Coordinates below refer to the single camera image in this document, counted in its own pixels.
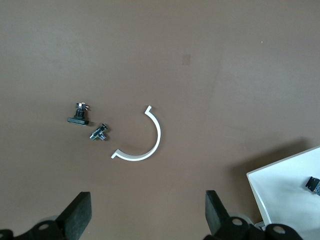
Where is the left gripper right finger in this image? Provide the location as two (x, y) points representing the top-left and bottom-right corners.
(203, 190), (305, 240)

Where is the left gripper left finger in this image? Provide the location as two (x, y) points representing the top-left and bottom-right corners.
(0, 191), (93, 240)

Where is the white plastic tray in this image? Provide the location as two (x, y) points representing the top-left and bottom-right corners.
(246, 146), (320, 240)

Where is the green push button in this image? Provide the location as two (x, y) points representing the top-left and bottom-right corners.
(303, 176), (320, 197)

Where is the small metal fitting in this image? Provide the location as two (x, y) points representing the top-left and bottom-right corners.
(89, 122), (110, 142)

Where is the white curved bracket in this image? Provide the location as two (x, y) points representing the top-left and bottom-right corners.
(110, 105), (162, 162)

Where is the black flat-head switch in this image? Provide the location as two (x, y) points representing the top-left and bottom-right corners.
(67, 101), (92, 128)

